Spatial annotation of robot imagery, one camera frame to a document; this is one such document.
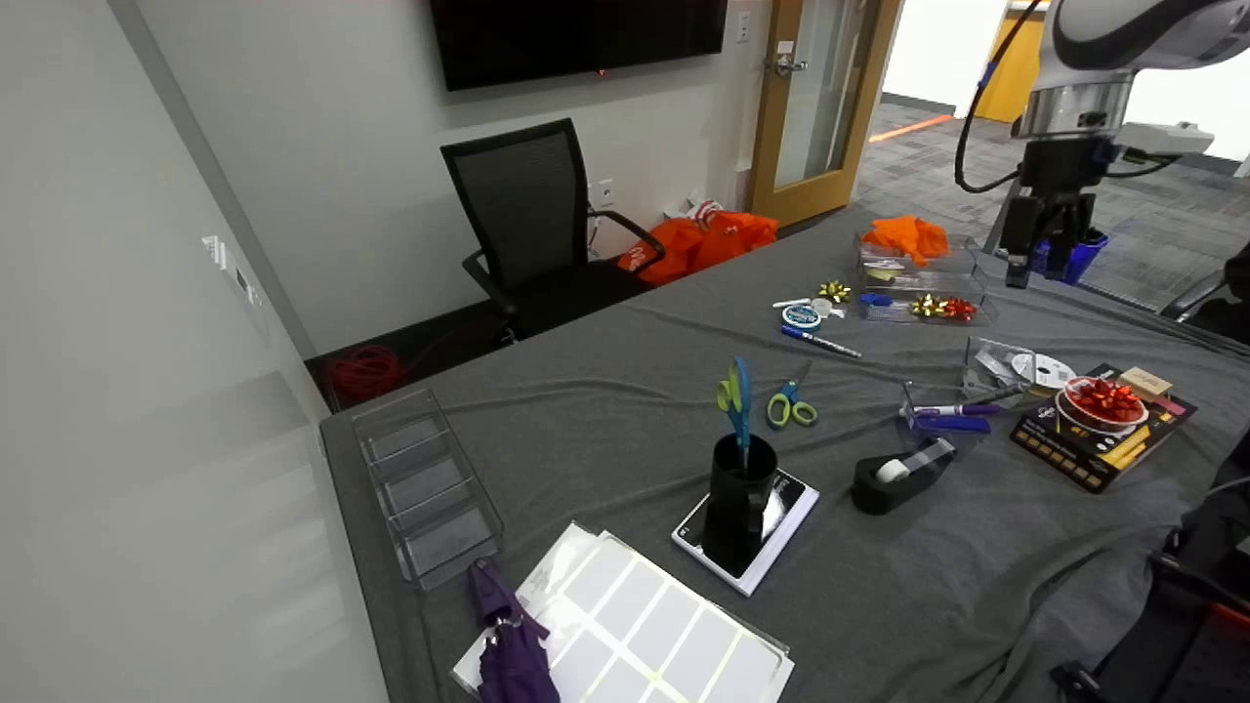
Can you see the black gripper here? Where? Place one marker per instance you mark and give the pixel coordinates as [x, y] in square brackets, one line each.
[1060, 183]

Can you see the purple marker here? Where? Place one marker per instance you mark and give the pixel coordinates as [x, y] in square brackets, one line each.
[948, 421]

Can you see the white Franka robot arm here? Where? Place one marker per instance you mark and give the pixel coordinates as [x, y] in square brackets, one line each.
[1148, 35]

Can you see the large clear plastic container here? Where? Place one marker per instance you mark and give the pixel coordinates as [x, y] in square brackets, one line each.
[958, 274]

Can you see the small clear plastic container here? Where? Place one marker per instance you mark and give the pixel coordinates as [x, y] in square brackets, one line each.
[921, 393]

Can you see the blue bin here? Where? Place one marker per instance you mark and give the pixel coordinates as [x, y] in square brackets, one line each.
[1087, 258]

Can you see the red and yellow toy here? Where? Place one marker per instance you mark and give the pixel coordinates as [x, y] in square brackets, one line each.
[942, 309]

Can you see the white tape roll in wrapper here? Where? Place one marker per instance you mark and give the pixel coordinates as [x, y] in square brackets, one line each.
[1044, 369]

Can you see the orange cloth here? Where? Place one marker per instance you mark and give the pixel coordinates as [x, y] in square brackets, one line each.
[908, 242]

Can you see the small blue item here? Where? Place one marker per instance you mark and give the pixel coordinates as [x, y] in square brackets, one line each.
[882, 304]

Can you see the beige card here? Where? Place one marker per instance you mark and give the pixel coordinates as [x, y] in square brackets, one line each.
[1148, 382]

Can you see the yellow wooden door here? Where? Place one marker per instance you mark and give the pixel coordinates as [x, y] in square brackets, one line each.
[1014, 74]

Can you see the black chair back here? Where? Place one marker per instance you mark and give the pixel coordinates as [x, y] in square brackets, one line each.
[1225, 308]

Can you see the black and yellow box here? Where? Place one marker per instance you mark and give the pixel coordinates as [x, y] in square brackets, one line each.
[1070, 456]

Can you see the small yellow clips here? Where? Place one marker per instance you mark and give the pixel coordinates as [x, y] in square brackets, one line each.
[834, 295]

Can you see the blue and white pen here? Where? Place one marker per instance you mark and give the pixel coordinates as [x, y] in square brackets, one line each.
[822, 343]

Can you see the white and blue tape roll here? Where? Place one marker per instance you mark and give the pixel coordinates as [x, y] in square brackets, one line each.
[808, 316]

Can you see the black tape dispenser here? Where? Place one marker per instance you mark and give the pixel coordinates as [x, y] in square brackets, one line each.
[900, 476]

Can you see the wooden glass door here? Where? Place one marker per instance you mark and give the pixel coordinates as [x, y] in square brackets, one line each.
[827, 100]

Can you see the yellow green scissors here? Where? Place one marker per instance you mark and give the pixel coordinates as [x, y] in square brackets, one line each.
[730, 393]

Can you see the orange bag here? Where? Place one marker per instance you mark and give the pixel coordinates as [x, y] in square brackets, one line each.
[698, 245]

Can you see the white tablet slab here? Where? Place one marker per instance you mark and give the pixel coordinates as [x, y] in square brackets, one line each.
[790, 503]

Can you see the black pen cup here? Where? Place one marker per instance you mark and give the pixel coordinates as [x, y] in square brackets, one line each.
[740, 503]

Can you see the black and red stand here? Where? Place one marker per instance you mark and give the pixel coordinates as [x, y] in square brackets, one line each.
[1192, 611]

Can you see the grey tablecloth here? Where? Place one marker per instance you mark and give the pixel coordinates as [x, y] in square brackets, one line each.
[589, 417]

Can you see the black mesh office chair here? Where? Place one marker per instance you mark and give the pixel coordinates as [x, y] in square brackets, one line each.
[528, 200]

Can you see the white ice cube tray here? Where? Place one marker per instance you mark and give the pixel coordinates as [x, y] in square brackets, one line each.
[652, 627]

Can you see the clear plastic tray organizer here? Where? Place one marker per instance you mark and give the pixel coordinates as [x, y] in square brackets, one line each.
[422, 492]

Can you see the purple cloth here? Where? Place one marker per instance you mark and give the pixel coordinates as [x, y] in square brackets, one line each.
[511, 650]

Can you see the black wall television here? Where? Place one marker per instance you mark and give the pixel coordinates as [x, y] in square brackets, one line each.
[571, 35]

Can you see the white wall fitting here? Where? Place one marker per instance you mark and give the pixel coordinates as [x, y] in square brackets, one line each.
[222, 251]

